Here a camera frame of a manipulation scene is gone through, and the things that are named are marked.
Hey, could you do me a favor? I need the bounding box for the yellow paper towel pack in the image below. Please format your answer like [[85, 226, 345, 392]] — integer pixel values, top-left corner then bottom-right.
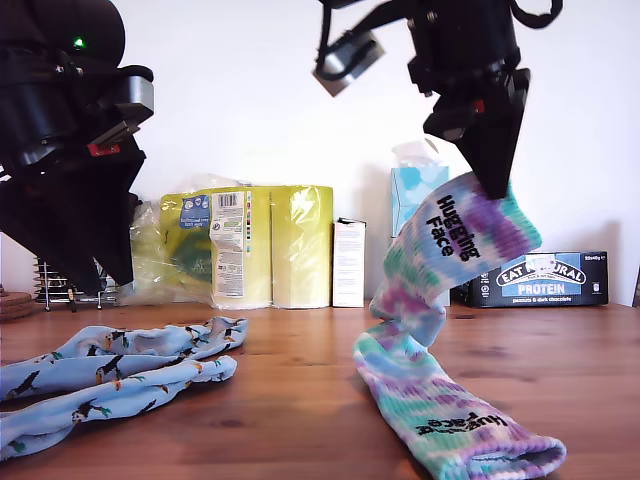
[[119, 172, 335, 311]]

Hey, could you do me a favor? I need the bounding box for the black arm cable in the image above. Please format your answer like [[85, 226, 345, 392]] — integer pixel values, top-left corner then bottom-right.
[[508, 0, 565, 30]]

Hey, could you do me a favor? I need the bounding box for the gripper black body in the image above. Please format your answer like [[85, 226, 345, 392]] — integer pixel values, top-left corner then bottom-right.
[[0, 74, 154, 176], [407, 13, 532, 144]]

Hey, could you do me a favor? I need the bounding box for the narrow white carton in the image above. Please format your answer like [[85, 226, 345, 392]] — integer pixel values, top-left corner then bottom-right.
[[331, 216, 367, 309]]

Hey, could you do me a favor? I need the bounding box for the white tissue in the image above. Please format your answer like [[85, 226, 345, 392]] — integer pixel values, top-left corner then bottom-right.
[[391, 138, 444, 170]]

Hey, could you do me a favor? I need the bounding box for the chrome wire holder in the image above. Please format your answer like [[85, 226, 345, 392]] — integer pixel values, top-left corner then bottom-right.
[[32, 252, 121, 310]]

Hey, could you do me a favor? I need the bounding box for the Eat Natural protein bar box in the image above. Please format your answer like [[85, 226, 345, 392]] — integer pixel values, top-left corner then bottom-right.
[[449, 250, 610, 309]]

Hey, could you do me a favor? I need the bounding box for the tie-dye Hugging Face sock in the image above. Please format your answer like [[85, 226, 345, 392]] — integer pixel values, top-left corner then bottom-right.
[[368, 170, 545, 351], [352, 332, 569, 480]]

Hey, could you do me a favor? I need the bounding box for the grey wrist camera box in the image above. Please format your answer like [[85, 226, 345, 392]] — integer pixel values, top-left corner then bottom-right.
[[113, 63, 156, 117], [312, 2, 411, 99]]

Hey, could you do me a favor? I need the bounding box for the blue toucan print sock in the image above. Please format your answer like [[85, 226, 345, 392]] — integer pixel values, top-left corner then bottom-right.
[[0, 316, 250, 401], [0, 355, 238, 460]]

